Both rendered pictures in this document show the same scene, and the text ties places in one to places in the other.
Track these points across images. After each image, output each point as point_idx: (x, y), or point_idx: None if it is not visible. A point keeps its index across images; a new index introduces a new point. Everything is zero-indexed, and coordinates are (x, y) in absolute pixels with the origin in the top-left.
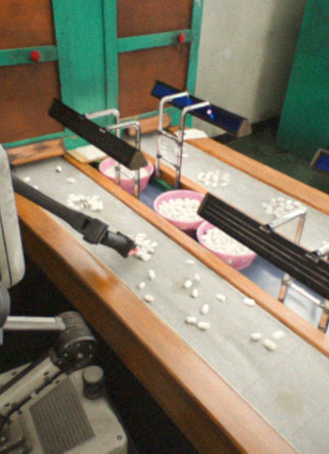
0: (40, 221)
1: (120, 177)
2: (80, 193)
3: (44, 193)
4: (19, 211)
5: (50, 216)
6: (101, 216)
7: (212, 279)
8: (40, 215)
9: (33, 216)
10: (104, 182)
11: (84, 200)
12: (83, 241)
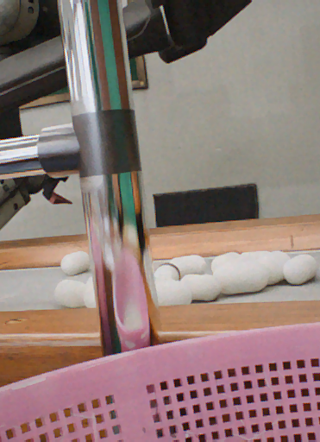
0: (207, 226)
1: (96, 290)
2: (315, 299)
3: (46, 41)
4: (317, 214)
5: (223, 243)
6: (35, 301)
7: None
8: (239, 225)
9: (254, 222)
10: (259, 309)
11: (220, 296)
12: (23, 272)
